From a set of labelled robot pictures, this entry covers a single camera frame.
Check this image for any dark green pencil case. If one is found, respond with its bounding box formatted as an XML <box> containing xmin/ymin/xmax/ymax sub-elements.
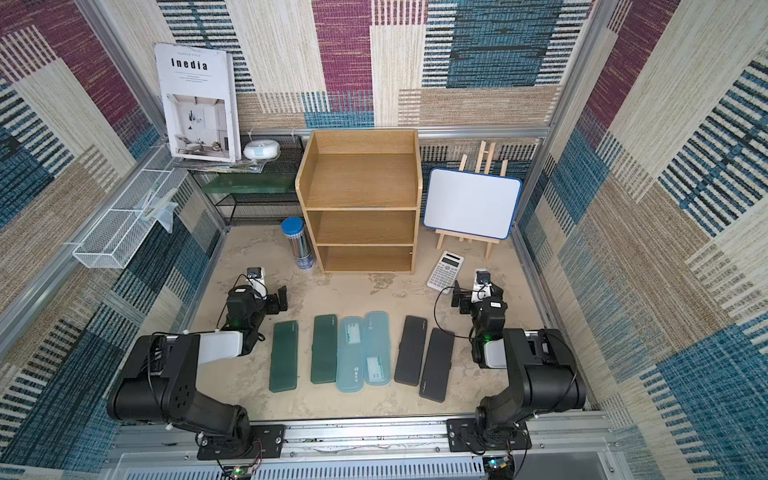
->
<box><xmin>310</xmin><ymin>314</ymin><xmax>338</xmax><ymax>384</ymax></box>
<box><xmin>269</xmin><ymin>321</ymin><xmax>299</xmax><ymax>393</ymax></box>

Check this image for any black pencil case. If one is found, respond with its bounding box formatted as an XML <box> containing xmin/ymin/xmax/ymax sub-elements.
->
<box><xmin>393</xmin><ymin>315</ymin><xmax>427</xmax><ymax>386</ymax></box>
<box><xmin>419</xmin><ymin>328</ymin><xmax>454</xmax><ymax>403</ymax></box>

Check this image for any light blue pencil case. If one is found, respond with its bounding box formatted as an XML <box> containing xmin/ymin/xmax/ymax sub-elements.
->
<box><xmin>336</xmin><ymin>317</ymin><xmax>365</xmax><ymax>393</ymax></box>
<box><xmin>363</xmin><ymin>311</ymin><xmax>392</xmax><ymax>386</ymax></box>

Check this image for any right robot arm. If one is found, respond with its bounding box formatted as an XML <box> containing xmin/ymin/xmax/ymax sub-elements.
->
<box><xmin>447</xmin><ymin>283</ymin><xmax>586</xmax><ymax>456</ymax></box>

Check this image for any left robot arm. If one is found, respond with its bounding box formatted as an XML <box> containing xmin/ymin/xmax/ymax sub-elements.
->
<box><xmin>107</xmin><ymin>285</ymin><xmax>288</xmax><ymax>461</ymax></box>

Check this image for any wooden three-tier shelf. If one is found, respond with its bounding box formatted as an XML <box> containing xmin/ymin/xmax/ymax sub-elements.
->
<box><xmin>295</xmin><ymin>129</ymin><xmax>423</xmax><ymax>274</ymax></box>

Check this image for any white calculator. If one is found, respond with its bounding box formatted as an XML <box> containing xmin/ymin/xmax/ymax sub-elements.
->
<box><xmin>427</xmin><ymin>251</ymin><xmax>464</xmax><ymax>292</ymax></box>

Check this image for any blue lid cylindrical canister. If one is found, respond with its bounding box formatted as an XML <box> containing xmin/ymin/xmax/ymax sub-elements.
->
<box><xmin>281</xmin><ymin>217</ymin><xmax>314</xmax><ymax>270</ymax></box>

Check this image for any whiteboard on wooden easel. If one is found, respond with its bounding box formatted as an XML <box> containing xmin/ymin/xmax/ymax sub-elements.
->
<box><xmin>423</xmin><ymin>141</ymin><xmax>523</xmax><ymax>259</ymax></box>

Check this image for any green tray on rack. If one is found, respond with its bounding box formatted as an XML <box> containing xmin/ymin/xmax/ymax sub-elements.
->
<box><xmin>202</xmin><ymin>173</ymin><xmax>295</xmax><ymax>194</ymax></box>

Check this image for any white round device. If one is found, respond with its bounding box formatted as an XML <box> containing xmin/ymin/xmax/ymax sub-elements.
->
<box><xmin>243</xmin><ymin>139</ymin><xmax>281</xmax><ymax>161</ymax></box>

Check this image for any Inedia white magazine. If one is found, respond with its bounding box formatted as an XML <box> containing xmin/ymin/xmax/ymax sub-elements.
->
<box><xmin>154</xmin><ymin>43</ymin><xmax>242</xmax><ymax>164</ymax></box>

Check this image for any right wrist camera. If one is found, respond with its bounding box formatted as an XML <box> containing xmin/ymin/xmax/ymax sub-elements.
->
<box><xmin>471</xmin><ymin>269</ymin><xmax>492</xmax><ymax>303</ymax></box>

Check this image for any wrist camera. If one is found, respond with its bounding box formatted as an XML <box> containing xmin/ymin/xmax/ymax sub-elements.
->
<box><xmin>471</xmin><ymin>269</ymin><xmax>492</xmax><ymax>303</ymax></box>
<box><xmin>246</xmin><ymin>267</ymin><xmax>268</xmax><ymax>298</ymax></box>

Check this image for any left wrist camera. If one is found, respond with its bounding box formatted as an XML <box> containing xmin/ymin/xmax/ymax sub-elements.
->
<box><xmin>246</xmin><ymin>267</ymin><xmax>268</xmax><ymax>298</ymax></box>

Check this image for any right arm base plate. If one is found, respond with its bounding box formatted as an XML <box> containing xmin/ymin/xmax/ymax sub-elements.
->
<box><xmin>445</xmin><ymin>418</ymin><xmax>532</xmax><ymax>455</ymax></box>

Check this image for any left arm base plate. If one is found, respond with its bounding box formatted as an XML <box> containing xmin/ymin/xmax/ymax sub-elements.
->
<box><xmin>197</xmin><ymin>424</ymin><xmax>286</xmax><ymax>461</ymax></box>

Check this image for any black wire rack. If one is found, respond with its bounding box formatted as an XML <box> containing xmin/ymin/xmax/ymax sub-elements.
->
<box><xmin>191</xmin><ymin>135</ymin><xmax>305</xmax><ymax>227</ymax></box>

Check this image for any white wire basket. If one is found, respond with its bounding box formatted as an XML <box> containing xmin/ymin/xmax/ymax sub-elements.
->
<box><xmin>73</xmin><ymin>169</ymin><xmax>187</xmax><ymax>269</ymax></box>

